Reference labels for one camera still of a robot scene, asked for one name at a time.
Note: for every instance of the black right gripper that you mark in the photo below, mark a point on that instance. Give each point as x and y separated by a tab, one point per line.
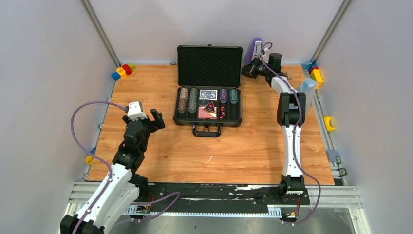
249	70

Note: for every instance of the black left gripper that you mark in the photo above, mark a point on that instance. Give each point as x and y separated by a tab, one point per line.
152	120

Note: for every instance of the pink poker chip stack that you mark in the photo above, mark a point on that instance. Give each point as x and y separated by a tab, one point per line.
183	99

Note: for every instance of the purple poker chip stack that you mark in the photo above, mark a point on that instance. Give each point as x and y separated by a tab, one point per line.
223	96

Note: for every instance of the dark green poker chip stack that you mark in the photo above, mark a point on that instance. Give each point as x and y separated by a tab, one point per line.
192	103

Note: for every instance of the red playing card deck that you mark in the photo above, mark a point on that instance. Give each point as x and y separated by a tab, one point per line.
204	114

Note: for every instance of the black poker set case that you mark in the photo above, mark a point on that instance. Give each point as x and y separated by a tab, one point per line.
214	68

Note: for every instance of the clear round dealer button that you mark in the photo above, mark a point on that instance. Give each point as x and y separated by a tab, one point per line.
202	102

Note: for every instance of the black triangular all-in button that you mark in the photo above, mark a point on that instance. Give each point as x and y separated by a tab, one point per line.
211	107

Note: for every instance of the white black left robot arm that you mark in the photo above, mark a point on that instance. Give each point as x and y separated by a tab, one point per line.
122	185

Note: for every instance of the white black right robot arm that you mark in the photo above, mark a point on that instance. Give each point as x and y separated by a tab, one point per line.
290	117

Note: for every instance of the purple metronome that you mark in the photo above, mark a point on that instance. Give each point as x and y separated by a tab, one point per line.
253	51

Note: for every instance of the small wooden block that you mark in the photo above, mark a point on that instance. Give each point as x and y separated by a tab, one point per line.
289	75

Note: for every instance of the clear plastic bag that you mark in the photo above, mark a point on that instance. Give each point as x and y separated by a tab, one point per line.
308	86

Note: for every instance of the red dice in case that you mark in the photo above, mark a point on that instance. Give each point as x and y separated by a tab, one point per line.
222	112

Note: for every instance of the colourful toy brick stack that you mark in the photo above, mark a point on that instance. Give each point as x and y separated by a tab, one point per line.
314	73

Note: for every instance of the blue playing card deck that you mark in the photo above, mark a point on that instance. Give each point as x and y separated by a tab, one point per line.
208	94

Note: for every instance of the colourful round toy blocks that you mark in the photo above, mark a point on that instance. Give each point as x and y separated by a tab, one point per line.
123	71

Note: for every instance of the yellow round tag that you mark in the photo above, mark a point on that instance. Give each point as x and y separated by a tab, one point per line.
89	160

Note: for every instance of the yellow curved toy piece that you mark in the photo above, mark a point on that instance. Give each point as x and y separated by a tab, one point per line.
328	123

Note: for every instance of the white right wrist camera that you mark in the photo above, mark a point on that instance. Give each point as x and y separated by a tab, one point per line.
264	56

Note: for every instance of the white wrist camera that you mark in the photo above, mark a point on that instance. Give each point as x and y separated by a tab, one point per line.
264	56
135	111

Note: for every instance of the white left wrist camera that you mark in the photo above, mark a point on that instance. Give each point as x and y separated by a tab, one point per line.
135	111

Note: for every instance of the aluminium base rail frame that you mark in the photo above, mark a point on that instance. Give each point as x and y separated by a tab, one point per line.
259	201

